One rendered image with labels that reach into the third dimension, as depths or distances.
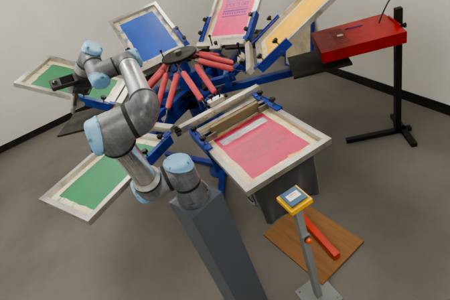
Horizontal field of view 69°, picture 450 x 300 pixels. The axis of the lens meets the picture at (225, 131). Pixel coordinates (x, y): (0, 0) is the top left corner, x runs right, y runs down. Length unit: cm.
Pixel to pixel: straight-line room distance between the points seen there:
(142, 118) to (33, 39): 506
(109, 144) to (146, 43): 273
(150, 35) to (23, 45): 272
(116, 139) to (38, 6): 500
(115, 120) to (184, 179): 47
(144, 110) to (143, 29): 287
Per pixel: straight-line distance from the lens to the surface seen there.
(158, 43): 366
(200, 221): 146
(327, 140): 192
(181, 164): 133
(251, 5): 348
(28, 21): 596
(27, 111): 630
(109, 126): 101
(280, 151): 196
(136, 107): 101
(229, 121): 220
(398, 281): 253
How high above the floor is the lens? 220
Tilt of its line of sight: 33 degrees down
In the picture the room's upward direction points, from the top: 20 degrees counter-clockwise
